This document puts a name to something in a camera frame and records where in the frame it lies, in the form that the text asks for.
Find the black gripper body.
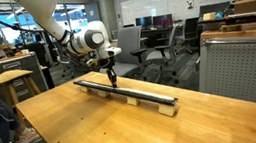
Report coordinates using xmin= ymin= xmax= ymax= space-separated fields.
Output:
xmin=99 ymin=54 xmax=118 ymax=73

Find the wooden support block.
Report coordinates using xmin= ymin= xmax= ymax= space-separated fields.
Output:
xmin=126 ymin=95 xmax=142 ymax=108
xmin=157 ymin=101 xmax=180 ymax=120
xmin=79 ymin=84 xmax=92 ymax=94
xmin=96 ymin=88 xmax=111 ymax=99

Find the wooden desk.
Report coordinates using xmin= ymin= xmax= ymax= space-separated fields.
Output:
xmin=109 ymin=34 xmax=151 ymax=52

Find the dark computer monitor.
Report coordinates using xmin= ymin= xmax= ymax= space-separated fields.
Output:
xmin=134 ymin=15 xmax=155 ymax=31
xmin=152 ymin=13 xmax=175 ymax=29

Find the black office chair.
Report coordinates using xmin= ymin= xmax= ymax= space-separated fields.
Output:
xmin=174 ymin=16 xmax=206 ymax=56

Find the wooden stool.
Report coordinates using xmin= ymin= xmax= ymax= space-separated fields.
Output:
xmin=0 ymin=66 xmax=44 ymax=108

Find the pale sneaker shoe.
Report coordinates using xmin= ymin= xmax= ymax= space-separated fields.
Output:
xmin=14 ymin=126 xmax=42 ymax=143

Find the grey drawer cabinet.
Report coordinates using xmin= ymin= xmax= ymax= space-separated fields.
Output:
xmin=0 ymin=50 xmax=50 ymax=102

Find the pale foam block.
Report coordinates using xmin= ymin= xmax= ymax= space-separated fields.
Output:
xmin=202 ymin=11 xmax=219 ymax=23

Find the blue tool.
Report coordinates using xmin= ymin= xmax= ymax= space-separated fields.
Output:
xmin=213 ymin=7 xmax=230 ymax=21

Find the grey metal tool cabinet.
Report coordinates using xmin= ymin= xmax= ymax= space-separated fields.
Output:
xmin=190 ymin=23 xmax=256 ymax=119

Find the long black grooved rail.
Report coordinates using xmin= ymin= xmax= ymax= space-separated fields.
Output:
xmin=72 ymin=66 xmax=180 ymax=121

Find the small wall poster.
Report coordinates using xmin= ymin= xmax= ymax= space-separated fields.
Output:
xmin=186 ymin=0 xmax=196 ymax=11

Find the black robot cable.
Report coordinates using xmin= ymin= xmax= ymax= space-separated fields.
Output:
xmin=0 ymin=0 xmax=106 ymax=85

